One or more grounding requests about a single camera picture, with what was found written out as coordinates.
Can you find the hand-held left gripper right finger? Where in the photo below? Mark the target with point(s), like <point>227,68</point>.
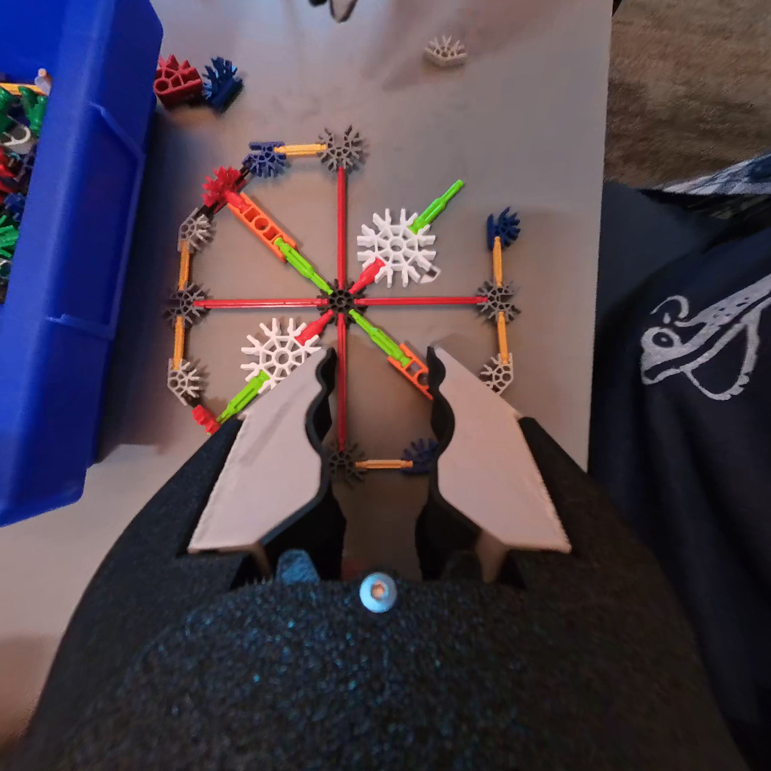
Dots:
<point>494,476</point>

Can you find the red toy connector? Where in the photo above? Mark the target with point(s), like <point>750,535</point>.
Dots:
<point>178,81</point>

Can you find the blue plastic bin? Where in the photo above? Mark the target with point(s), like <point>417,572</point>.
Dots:
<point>78,271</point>

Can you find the black printed t-shirt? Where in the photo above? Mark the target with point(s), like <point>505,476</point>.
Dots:
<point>680,421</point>

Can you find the plaid flannel shirt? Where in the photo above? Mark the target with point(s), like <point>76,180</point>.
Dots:
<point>723,180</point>

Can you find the pile of colourful toy pieces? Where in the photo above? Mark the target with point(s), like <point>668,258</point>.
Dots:
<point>18,180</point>

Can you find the small white toy piece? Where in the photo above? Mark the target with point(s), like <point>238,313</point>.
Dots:
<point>446,53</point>

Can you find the yellow toy rod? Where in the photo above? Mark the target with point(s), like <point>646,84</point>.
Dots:
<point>384,464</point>

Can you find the grey toy connector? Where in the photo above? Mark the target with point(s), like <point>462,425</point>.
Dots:
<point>346,462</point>

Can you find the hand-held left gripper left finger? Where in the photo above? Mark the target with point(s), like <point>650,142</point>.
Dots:
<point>265,476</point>

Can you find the colourful toy wheel model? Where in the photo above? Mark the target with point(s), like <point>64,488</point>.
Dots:
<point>396,247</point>

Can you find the red toy rod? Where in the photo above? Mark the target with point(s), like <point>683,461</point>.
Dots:
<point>342,391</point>

